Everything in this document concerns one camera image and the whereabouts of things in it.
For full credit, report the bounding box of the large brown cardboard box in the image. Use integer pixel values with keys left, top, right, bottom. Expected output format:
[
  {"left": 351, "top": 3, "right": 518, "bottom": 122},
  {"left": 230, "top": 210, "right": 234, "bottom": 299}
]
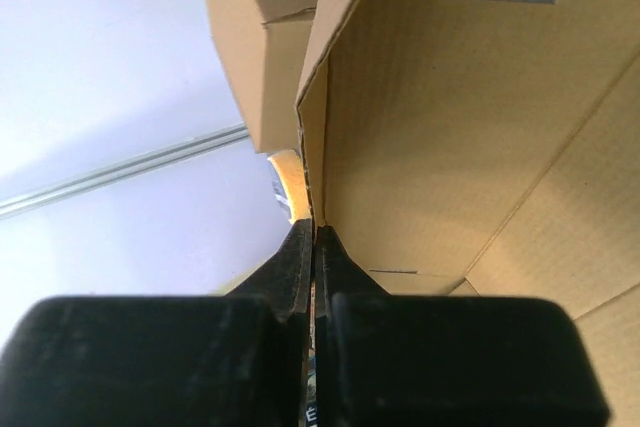
[{"left": 206, "top": 0, "right": 317, "bottom": 153}]

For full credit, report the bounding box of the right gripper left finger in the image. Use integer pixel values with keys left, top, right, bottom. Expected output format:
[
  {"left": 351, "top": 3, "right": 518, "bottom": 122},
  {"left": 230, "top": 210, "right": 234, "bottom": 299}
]
[{"left": 1, "top": 219, "right": 313, "bottom": 426}]

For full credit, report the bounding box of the left aluminium frame post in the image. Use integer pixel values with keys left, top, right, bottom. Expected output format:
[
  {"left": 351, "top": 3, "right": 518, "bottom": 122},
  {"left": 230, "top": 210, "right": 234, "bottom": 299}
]
[{"left": 1, "top": 124, "right": 249, "bottom": 220}]

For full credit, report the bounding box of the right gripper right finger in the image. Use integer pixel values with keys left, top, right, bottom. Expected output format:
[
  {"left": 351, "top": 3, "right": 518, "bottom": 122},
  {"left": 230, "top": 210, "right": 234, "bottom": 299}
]
[{"left": 314, "top": 227, "right": 611, "bottom": 426}]

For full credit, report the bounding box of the yellow masking tape roll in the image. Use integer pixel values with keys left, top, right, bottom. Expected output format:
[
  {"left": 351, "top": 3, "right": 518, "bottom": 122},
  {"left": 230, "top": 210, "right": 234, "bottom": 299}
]
[{"left": 267, "top": 150, "right": 311, "bottom": 224}]

